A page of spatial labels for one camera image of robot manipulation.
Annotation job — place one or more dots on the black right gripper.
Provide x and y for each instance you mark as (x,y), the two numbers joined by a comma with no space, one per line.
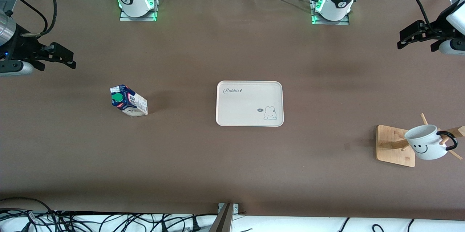
(22,48)

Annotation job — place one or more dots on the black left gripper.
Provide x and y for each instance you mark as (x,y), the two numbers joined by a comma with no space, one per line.
(437,31)

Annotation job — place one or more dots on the blue white milk carton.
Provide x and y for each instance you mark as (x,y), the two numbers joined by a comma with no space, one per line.
(130,103)

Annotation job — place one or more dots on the cream rabbit print tray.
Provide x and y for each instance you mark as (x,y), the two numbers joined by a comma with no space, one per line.
(247,105)

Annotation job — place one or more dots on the wooden mug tree rack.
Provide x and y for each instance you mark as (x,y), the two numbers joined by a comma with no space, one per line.
(392,152)

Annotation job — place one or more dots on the black power plug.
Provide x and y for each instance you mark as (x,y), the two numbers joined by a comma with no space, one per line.
(195,224)

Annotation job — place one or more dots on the grey aluminium beam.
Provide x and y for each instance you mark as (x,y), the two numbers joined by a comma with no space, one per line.
(223,223)

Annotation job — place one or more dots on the metal corner bracket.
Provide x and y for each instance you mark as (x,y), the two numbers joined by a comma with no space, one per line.
(235,208)

